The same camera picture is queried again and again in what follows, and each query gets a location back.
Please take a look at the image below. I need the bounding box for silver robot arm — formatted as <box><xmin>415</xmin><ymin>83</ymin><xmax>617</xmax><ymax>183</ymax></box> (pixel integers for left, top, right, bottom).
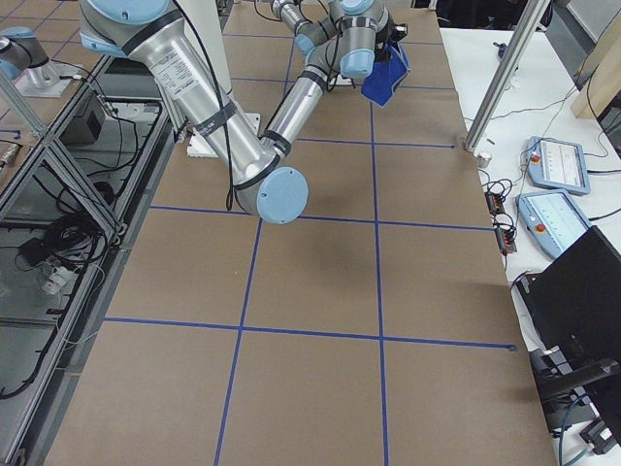
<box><xmin>80</xmin><ymin>1</ymin><xmax>409</xmax><ymax>224</ymax></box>
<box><xmin>271</xmin><ymin>0</ymin><xmax>337</xmax><ymax>55</ymax></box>

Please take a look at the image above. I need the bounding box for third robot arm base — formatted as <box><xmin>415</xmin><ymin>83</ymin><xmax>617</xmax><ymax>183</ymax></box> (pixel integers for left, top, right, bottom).
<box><xmin>1</xmin><ymin>26</ymin><xmax>70</xmax><ymax>98</ymax></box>

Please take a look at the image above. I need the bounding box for near teach pendant tablet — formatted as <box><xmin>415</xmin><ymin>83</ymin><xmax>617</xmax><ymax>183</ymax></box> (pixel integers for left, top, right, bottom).
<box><xmin>516</xmin><ymin>188</ymin><xmax>592</xmax><ymax>259</ymax></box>

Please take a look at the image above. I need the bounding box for blue microfibre towel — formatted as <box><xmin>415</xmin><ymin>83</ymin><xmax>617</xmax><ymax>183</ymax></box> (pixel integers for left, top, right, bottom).
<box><xmin>361</xmin><ymin>43</ymin><xmax>410</xmax><ymax>107</ymax></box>

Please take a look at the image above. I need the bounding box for small metal cylinder weight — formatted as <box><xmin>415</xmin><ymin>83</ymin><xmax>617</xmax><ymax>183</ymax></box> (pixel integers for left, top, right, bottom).
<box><xmin>476</xmin><ymin>151</ymin><xmax>492</xmax><ymax>169</ymax></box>

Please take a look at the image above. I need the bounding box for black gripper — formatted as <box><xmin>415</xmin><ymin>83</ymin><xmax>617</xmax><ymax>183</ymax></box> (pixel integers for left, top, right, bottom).
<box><xmin>376</xmin><ymin>13</ymin><xmax>408</xmax><ymax>61</ymax></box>

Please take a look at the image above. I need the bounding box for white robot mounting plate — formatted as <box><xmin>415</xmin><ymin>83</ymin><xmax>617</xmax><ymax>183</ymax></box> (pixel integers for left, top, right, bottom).
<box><xmin>187</xmin><ymin>113</ymin><xmax>261</xmax><ymax>158</ymax></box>

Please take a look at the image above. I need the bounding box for far teach pendant tablet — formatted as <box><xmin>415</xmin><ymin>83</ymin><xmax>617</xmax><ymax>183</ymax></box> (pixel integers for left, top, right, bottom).
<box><xmin>524</xmin><ymin>136</ymin><xmax>591</xmax><ymax>195</ymax></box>

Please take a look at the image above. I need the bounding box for aluminium frame post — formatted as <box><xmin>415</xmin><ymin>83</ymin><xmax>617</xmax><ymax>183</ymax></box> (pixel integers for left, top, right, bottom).
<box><xmin>463</xmin><ymin>0</ymin><xmax>550</xmax><ymax>152</ymax></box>

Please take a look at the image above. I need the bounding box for teach pendant tablet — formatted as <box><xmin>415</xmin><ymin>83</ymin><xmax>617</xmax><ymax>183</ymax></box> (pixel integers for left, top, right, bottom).
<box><xmin>524</xmin><ymin>136</ymin><xmax>591</xmax><ymax>195</ymax></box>
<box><xmin>516</xmin><ymin>188</ymin><xmax>592</xmax><ymax>259</ymax></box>

